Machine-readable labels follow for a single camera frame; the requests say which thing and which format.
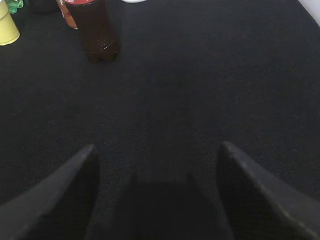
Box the yellow paper cup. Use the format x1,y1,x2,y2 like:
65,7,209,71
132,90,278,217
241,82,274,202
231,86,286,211
0,0,20,46

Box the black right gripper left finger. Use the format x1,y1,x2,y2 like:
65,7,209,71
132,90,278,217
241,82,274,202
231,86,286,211
0,144,100,240

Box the green Sprite bottle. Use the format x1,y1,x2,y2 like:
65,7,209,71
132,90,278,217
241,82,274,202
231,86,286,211
5,0,24,14

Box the white mug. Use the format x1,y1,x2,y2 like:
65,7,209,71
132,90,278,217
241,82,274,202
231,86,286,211
122,0,146,4

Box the cola bottle red label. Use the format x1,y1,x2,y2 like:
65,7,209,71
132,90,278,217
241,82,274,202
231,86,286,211
64,0,120,63

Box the orange Nescafe coffee bottle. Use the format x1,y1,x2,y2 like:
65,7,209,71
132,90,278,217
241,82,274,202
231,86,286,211
56,0,78,30

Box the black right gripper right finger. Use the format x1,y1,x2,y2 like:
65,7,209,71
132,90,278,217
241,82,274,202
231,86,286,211
216,142,320,240

